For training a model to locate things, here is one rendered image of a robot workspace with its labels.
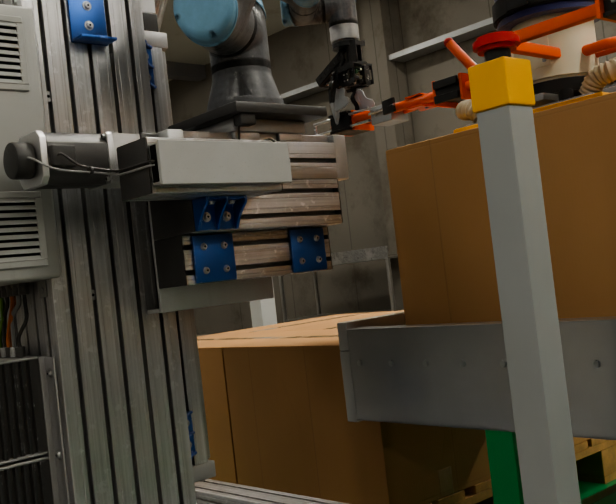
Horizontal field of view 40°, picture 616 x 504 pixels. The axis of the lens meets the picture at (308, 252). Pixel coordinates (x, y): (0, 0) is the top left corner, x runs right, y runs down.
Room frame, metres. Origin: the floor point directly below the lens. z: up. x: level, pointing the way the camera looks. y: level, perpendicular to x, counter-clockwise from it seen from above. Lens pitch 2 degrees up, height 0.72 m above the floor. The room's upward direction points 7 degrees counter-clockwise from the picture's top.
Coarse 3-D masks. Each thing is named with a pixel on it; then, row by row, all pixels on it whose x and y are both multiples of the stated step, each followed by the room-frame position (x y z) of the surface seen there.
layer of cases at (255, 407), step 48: (240, 336) 2.77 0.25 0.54; (288, 336) 2.51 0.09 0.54; (336, 336) 2.30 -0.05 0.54; (240, 384) 2.34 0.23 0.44; (288, 384) 2.19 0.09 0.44; (336, 384) 2.05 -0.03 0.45; (240, 432) 2.36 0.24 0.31; (288, 432) 2.20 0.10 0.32; (336, 432) 2.06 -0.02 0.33; (384, 432) 1.95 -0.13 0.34; (432, 432) 2.06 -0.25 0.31; (480, 432) 2.18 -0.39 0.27; (240, 480) 2.38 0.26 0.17; (288, 480) 2.22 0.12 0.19; (336, 480) 2.08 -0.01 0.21; (384, 480) 1.95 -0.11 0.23; (432, 480) 2.05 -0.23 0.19; (480, 480) 2.16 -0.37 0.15
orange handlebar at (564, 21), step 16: (560, 16) 1.42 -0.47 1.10; (576, 16) 1.40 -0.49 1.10; (592, 16) 1.38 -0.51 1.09; (528, 32) 1.47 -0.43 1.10; (544, 32) 1.45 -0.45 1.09; (528, 48) 1.58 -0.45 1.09; (544, 48) 1.62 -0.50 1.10; (592, 48) 1.64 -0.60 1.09; (608, 48) 1.63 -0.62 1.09; (416, 96) 1.98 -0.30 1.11; (432, 96) 1.94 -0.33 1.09; (368, 112) 2.09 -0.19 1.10
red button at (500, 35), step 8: (496, 32) 1.23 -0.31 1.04; (504, 32) 1.23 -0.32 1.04; (512, 32) 1.24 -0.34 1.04; (480, 40) 1.24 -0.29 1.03; (488, 40) 1.23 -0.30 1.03; (496, 40) 1.23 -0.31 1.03; (504, 40) 1.22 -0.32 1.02; (512, 40) 1.23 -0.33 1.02; (480, 48) 1.25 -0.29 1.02; (488, 48) 1.24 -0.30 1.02; (496, 48) 1.24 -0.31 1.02; (504, 48) 1.24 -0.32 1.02; (512, 48) 1.25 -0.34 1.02; (488, 56) 1.25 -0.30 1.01; (496, 56) 1.24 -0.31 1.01
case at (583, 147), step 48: (432, 144) 1.74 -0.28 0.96; (576, 144) 1.49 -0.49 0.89; (432, 192) 1.75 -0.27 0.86; (480, 192) 1.66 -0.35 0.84; (576, 192) 1.50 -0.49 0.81; (432, 240) 1.76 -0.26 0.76; (480, 240) 1.67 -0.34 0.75; (576, 240) 1.51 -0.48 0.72; (432, 288) 1.77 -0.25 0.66; (480, 288) 1.68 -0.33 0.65; (576, 288) 1.52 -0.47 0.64
